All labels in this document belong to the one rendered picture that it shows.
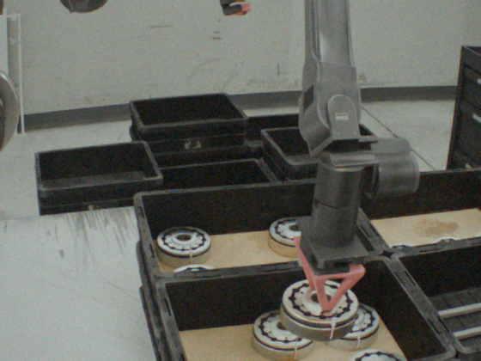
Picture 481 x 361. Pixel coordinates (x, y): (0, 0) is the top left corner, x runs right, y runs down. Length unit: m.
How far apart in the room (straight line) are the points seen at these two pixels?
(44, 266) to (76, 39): 2.61
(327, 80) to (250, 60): 3.51
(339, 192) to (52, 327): 0.76
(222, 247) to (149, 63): 2.86
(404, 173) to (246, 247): 0.61
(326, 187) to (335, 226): 0.05
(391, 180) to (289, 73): 3.63
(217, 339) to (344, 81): 0.51
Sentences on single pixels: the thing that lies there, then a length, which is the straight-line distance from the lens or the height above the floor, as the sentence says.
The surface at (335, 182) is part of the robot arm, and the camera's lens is 0.86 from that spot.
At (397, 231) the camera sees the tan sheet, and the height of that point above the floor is 0.83.
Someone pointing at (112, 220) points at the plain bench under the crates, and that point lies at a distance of 1.81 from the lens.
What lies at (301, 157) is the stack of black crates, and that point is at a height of 0.49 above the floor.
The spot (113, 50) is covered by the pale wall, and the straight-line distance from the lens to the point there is 4.17.
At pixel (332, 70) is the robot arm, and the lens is 0.90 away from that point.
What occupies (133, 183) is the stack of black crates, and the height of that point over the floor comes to 0.59.
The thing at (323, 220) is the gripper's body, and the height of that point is 1.16.
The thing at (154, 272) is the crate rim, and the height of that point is 0.93.
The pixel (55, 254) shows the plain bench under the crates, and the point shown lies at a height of 0.70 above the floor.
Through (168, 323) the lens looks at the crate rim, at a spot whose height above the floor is 0.93.
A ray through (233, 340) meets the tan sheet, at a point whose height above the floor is 0.83.
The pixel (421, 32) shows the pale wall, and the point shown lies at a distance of 4.84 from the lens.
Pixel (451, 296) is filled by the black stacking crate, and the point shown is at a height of 0.83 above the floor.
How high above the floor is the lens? 1.58
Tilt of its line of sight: 26 degrees down
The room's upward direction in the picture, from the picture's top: 3 degrees clockwise
